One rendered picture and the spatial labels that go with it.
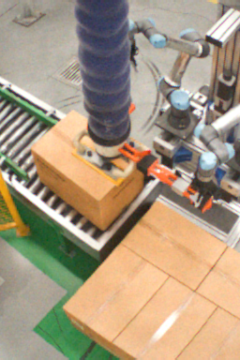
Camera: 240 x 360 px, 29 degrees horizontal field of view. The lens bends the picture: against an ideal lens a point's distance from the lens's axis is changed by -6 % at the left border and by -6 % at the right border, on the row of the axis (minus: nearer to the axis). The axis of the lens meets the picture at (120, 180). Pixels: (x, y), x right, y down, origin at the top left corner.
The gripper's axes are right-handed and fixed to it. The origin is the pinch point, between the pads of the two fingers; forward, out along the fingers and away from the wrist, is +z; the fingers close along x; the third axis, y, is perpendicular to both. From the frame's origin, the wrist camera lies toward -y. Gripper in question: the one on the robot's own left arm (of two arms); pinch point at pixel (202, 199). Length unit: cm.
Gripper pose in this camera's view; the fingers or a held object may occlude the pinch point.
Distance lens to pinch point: 242.1
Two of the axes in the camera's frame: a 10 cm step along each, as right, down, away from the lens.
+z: 0.2, 5.3, 8.5
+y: -7.7, -5.3, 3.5
